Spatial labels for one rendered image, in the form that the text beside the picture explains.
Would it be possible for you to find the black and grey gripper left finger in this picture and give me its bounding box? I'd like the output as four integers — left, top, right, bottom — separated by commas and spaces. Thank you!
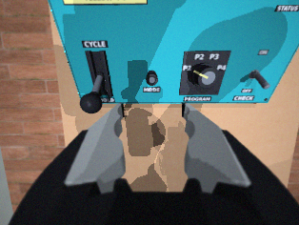
9, 103, 126, 225

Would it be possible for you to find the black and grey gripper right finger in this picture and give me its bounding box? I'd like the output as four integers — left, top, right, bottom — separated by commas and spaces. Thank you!
182, 103, 299, 225

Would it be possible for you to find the teal control console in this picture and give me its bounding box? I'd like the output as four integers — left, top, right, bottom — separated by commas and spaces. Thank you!
48, 0, 299, 113

